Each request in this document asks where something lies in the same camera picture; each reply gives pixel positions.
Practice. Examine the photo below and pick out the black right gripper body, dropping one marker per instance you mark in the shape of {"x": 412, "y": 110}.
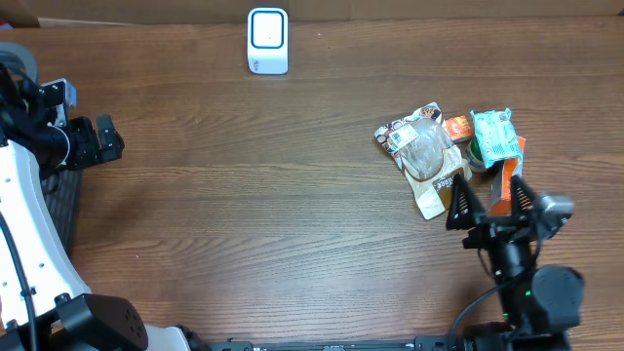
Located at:
{"x": 508, "y": 263}

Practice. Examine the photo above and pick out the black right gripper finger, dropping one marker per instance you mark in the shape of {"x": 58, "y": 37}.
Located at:
{"x": 465, "y": 210}
{"x": 522, "y": 197}

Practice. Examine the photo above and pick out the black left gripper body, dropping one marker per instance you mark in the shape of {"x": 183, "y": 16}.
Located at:
{"x": 84, "y": 150}

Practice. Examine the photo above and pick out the orange white box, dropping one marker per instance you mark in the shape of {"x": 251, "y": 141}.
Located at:
{"x": 500, "y": 195}

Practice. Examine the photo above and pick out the green lid jar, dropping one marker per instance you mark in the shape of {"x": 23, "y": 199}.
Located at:
{"x": 474, "y": 157}

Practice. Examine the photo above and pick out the teal wipes packet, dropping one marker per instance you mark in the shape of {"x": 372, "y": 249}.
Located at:
{"x": 496, "y": 136}

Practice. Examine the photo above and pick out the beige plastic bag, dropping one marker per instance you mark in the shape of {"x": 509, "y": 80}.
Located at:
{"x": 426, "y": 155}

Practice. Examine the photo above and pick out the small orange white packet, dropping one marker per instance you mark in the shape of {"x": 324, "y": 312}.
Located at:
{"x": 459, "y": 128}

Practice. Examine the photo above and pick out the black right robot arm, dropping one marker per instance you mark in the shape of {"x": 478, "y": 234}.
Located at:
{"x": 539, "y": 303}

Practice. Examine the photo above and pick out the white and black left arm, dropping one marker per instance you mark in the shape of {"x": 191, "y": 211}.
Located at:
{"x": 45, "y": 304}

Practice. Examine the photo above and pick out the white barcode scanner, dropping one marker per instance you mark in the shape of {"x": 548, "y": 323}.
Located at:
{"x": 268, "y": 41}

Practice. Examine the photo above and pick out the grey plastic mesh basket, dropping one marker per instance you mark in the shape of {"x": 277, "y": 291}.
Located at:
{"x": 61, "y": 191}

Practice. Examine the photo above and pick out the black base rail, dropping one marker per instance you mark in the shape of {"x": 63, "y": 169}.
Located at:
{"x": 341, "y": 346}

